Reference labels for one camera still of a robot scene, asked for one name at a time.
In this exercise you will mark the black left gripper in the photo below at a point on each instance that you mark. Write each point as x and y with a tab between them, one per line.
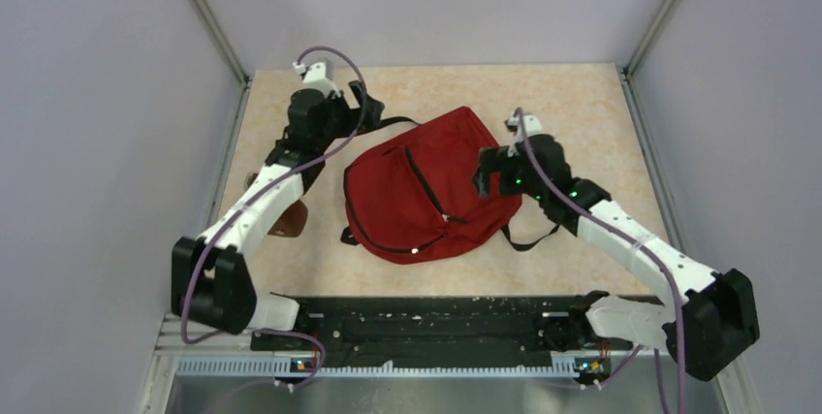
370	115

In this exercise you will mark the red student backpack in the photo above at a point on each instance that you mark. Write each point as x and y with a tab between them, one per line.
411	199

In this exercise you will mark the aluminium frame rail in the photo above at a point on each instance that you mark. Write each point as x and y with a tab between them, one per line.
199	370

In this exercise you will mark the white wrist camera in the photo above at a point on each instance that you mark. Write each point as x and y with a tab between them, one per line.
521	126
318	76

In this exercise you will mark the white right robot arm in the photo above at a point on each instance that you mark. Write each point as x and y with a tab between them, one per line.
705	319

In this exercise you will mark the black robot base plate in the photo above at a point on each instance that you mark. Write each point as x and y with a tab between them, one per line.
445	332

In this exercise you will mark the brown leather case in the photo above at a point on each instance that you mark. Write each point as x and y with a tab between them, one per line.
292	222

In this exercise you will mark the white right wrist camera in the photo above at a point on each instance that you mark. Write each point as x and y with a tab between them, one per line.
521	126

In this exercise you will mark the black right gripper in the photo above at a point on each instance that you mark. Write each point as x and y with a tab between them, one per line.
491	160

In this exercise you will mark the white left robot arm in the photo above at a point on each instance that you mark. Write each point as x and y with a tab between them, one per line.
211	283

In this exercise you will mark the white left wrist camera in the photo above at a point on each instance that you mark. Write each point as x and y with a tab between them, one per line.
318	76

